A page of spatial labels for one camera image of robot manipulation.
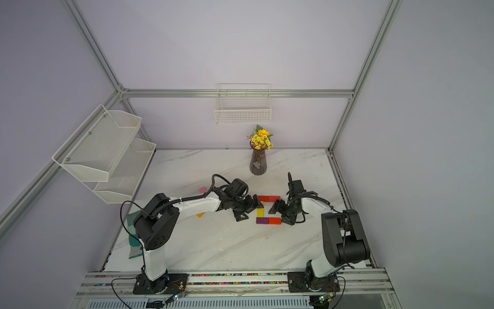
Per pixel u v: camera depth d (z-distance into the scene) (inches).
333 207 20.2
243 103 37.3
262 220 35.6
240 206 30.8
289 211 31.2
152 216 19.7
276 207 32.2
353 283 29.6
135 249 33.0
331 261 18.6
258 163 39.8
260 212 36.5
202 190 40.0
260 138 35.6
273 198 38.8
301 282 28.9
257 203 32.2
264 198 39.3
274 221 34.8
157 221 20.0
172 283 28.4
